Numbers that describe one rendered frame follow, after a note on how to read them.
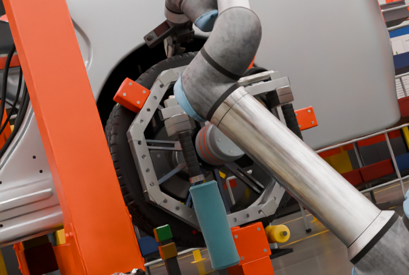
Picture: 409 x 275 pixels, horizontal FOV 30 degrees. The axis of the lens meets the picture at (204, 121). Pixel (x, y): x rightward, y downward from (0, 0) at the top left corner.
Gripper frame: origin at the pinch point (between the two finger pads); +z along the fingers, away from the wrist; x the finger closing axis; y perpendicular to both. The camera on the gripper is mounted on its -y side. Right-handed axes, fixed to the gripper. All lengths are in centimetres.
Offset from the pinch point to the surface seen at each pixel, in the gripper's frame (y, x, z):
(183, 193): -2, -25, 51
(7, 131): -35, 138, 204
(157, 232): -35, -67, -15
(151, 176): -24.4, -40.2, 3.2
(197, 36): 22.0, 18.2, 16.7
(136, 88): -19.2, -15.8, -9.9
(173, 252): -33, -73, -12
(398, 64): 362, 182, 360
